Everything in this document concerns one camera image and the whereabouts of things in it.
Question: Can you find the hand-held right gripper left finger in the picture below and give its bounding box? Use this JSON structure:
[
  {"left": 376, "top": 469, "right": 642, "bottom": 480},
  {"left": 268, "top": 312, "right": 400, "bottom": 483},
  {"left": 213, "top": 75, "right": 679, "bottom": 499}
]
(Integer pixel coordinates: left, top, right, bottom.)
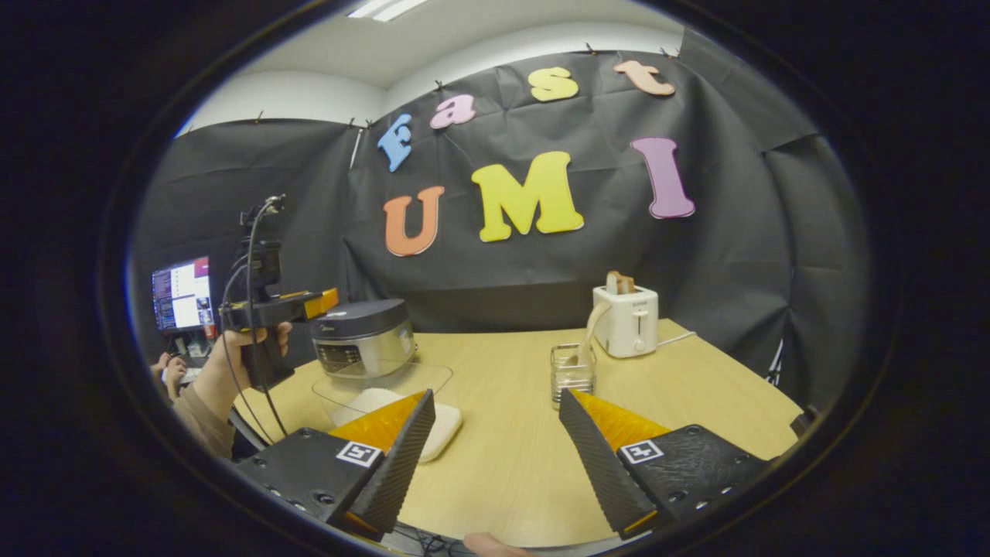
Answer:
[{"left": 234, "top": 389, "right": 436, "bottom": 541}]

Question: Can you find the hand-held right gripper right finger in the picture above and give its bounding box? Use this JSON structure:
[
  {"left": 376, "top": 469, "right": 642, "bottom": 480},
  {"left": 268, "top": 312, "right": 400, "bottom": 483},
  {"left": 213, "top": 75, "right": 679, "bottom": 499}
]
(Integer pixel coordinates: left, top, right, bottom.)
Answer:
[{"left": 558, "top": 389, "right": 774, "bottom": 541}]

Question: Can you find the grey silver rice cooker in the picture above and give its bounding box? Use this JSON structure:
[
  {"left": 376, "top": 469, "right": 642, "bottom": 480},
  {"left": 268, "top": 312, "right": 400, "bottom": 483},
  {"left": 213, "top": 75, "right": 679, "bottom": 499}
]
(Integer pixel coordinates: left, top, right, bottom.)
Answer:
[{"left": 311, "top": 299, "right": 418, "bottom": 380}]

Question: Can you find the metal wire chopstick holder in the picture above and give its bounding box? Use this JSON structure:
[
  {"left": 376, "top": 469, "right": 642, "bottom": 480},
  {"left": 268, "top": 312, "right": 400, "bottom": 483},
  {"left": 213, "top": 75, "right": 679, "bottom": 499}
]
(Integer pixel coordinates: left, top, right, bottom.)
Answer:
[{"left": 550, "top": 343, "right": 598, "bottom": 411}]

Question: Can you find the wooden spoon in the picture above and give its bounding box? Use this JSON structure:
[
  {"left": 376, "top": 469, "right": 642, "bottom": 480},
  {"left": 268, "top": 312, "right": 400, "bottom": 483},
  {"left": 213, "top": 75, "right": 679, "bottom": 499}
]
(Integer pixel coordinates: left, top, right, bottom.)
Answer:
[{"left": 568, "top": 300, "right": 613, "bottom": 368}]

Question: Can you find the computer monitor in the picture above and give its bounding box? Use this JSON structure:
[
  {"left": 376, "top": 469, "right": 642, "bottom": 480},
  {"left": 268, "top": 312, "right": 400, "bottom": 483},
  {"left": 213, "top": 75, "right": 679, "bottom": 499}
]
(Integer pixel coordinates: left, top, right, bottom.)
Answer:
[{"left": 151, "top": 255, "right": 215, "bottom": 333}]

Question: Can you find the clear glass bowl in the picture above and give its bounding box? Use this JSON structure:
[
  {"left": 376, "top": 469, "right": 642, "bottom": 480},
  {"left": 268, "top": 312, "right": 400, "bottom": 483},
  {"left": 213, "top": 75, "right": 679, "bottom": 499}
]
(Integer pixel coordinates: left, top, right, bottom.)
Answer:
[{"left": 312, "top": 361, "right": 465, "bottom": 465}]

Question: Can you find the white toaster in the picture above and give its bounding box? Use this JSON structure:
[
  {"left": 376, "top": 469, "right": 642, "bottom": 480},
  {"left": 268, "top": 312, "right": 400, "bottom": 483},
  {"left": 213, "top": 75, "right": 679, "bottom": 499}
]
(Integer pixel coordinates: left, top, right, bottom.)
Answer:
[{"left": 592, "top": 284, "right": 660, "bottom": 359}]

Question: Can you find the black backdrop cloth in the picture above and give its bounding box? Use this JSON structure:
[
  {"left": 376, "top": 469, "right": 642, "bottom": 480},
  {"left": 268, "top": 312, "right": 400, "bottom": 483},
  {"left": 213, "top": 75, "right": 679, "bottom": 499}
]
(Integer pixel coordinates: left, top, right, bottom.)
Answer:
[{"left": 128, "top": 27, "right": 875, "bottom": 411}]

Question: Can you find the ceiling light panel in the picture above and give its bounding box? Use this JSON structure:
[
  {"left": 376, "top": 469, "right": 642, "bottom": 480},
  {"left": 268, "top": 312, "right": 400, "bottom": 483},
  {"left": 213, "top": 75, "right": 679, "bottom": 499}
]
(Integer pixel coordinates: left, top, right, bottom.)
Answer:
[{"left": 348, "top": 0, "right": 430, "bottom": 22}]

